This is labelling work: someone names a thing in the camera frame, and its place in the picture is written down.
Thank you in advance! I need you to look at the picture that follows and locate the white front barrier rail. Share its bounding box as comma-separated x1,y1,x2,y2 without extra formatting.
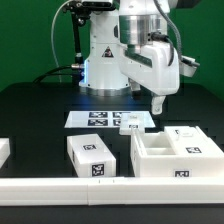
0,177,224,206

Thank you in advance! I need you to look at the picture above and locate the white left barrier rail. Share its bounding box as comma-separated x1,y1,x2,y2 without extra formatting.
0,138,10,168

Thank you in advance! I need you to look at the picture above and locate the black cable on table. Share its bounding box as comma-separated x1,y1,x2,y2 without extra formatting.
32,64,85,84

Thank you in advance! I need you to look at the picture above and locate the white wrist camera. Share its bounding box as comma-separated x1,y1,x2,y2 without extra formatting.
179,56,200,77

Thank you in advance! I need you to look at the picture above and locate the black camera stand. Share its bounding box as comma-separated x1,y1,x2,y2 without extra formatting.
63,0,116,69

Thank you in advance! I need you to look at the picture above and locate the grey cable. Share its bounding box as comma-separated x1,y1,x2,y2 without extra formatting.
50,0,76,69

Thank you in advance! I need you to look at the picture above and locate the white door panel with handle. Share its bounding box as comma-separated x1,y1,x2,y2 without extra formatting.
119,112,145,135

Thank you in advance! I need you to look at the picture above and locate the white barrier rail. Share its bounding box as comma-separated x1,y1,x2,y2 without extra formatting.
0,177,224,206
0,138,10,168

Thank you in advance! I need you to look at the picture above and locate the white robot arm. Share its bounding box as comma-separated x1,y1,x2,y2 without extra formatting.
80,0,201,115

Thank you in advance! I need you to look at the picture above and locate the white cabinet body box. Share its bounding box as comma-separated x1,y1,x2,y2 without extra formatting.
130,129,224,178

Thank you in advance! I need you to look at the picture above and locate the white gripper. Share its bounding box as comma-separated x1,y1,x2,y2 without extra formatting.
118,41,180,115

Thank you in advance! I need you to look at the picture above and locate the white tag calibration sheet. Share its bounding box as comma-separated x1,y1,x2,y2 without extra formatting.
65,111,155,128

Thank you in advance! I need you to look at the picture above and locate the white cabinet block with tags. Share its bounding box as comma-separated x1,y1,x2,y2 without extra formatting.
67,134,116,178

